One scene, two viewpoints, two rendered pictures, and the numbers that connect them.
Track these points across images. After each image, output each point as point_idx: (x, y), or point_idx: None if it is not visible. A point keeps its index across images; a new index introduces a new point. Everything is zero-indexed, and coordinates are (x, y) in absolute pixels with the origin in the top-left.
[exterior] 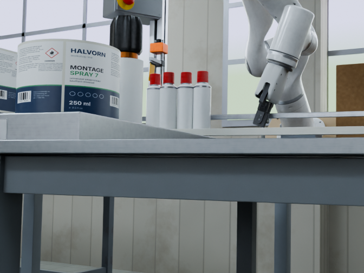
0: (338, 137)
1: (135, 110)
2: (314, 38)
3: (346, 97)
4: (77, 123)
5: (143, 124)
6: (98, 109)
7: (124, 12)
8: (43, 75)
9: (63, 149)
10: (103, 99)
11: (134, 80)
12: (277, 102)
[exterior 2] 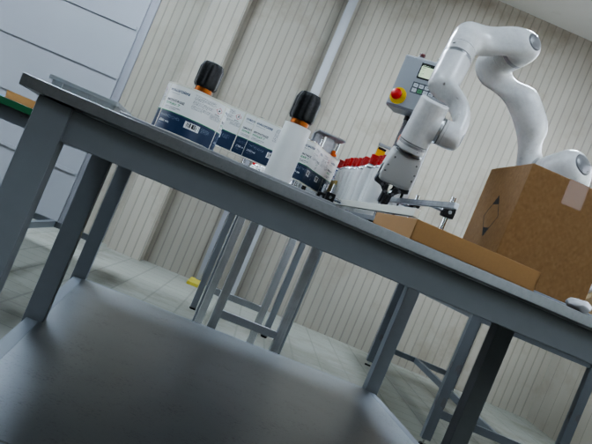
0: None
1: (278, 160)
2: (448, 131)
3: (480, 203)
4: None
5: (193, 143)
6: (172, 126)
7: (394, 106)
8: (160, 101)
9: None
10: (178, 121)
11: (286, 138)
12: (401, 187)
